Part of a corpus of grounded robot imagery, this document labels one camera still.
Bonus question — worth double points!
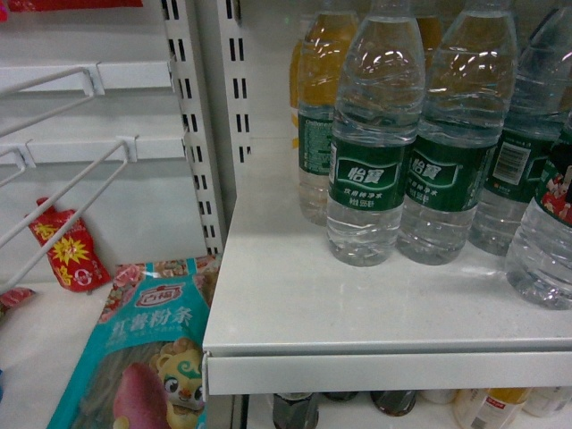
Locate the red package at top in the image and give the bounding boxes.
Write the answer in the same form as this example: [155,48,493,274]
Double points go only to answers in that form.
[1,0,143,13]

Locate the dark sauce bottle left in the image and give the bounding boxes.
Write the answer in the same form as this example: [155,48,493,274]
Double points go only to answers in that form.
[273,392,319,429]

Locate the upper white wire hook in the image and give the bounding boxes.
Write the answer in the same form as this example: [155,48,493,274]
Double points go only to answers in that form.
[1,65,105,138]

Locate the orange juice bottle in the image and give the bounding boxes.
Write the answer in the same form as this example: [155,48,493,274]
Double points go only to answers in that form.
[416,14,442,72]
[290,8,358,156]

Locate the rear water bottle before juice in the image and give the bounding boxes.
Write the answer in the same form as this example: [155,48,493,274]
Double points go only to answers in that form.
[298,1,358,226]

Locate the orange juice bottle right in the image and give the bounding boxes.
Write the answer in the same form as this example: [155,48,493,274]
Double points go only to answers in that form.
[416,14,442,72]

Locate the water bottle with barcode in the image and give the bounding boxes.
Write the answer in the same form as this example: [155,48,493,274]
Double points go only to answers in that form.
[468,1,571,256]

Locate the orange juice bottle left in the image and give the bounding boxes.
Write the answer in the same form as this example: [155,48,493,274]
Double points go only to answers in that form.
[290,8,358,156]

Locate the teal sweet potato noodle bag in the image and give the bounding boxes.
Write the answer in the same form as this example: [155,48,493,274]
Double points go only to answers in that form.
[48,255,222,428]

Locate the white bottle orange label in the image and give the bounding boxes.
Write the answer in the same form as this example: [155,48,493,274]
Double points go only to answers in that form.
[453,388,532,429]

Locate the white hook rail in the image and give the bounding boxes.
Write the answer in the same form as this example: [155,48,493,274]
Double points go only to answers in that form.
[1,61,172,92]
[1,137,185,166]

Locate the white hook rail upper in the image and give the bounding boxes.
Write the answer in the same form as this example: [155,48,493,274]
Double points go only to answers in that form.
[1,61,172,92]

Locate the red snack packet hanging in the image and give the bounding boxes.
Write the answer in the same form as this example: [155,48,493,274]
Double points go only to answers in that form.
[29,206,112,292]

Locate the white slotted upright post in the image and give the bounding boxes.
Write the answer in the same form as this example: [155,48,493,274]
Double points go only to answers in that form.
[161,0,227,255]

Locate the white inner slotted upright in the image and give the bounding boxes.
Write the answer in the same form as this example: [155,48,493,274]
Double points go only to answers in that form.
[196,1,251,228]

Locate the dark sauce bottle right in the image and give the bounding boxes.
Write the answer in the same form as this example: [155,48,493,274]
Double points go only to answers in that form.
[370,390,416,416]

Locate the white hook rail lower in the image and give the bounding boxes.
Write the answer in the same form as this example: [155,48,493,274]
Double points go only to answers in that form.
[1,137,185,166]

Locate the dark sauce bottle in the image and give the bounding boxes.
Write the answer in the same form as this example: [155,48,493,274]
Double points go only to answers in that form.
[273,392,319,429]
[370,390,416,416]

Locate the red floral packet left edge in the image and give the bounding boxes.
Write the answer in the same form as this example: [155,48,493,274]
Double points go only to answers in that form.
[0,287,37,318]

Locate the lower white wire hook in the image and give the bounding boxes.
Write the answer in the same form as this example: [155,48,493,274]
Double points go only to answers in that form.
[1,137,138,293]

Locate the white wire hook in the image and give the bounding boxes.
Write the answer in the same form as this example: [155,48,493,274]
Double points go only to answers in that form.
[1,137,138,293]
[1,65,105,138]

